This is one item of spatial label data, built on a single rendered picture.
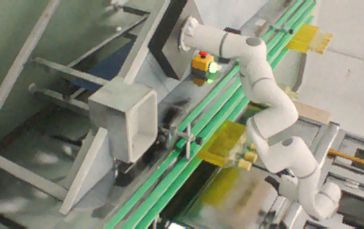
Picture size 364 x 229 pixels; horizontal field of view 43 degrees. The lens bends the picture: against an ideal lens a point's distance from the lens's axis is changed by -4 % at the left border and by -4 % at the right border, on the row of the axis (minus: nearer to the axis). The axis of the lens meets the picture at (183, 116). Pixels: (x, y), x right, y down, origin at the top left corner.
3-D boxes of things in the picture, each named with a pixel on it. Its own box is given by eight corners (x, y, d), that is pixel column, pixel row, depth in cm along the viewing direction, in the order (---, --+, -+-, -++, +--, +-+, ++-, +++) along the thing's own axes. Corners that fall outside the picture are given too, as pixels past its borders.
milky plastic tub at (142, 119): (111, 157, 168) (131, 165, 165) (106, 104, 155) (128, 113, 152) (138, 131, 181) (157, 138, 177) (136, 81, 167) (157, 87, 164)
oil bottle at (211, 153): (182, 153, 193) (230, 171, 185) (182, 142, 190) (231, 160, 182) (189, 144, 197) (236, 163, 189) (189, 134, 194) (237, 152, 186)
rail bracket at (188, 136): (169, 155, 181) (198, 166, 176) (170, 119, 171) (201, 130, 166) (173, 151, 183) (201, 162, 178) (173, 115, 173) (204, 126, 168)
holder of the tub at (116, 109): (112, 167, 172) (129, 174, 169) (105, 104, 155) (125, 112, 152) (137, 142, 184) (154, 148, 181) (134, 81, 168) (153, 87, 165)
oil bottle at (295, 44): (275, 44, 272) (321, 58, 261) (276, 36, 268) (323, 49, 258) (278, 41, 276) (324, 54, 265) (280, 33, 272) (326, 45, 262)
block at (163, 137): (153, 145, 182) (169, 152, 180) (152, 125, 177) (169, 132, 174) (158, 140, 185) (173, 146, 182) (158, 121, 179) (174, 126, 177)
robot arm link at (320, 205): (302, 154, 157) (328, 193, 166) (280, 184, 153) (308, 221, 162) (321, 159, 150) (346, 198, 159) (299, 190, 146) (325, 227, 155)
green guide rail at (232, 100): (175, 146, 183) (193, 154, 180) (175, 144, 183) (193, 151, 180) (306, 1, 308) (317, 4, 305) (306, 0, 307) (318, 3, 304)
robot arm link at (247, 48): (231, 24, 172) (271, 36, 166) (230, 54, 182) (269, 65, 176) (219, 38, 166) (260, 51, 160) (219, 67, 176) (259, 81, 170)
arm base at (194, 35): (174, 34, 169) (212, 44, 163) (189, 6, 173) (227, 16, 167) (184, 55, 183) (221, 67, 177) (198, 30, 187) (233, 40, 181)
